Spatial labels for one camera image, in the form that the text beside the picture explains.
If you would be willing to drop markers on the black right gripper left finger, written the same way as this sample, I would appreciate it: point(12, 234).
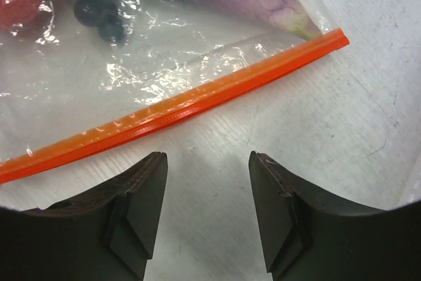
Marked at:
point(112, 227)

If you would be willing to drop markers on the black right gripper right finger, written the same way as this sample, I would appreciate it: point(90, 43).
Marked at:
point(309, 233)

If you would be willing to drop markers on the clear zip bag orange seal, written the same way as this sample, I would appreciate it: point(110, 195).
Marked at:
point(66, 94)

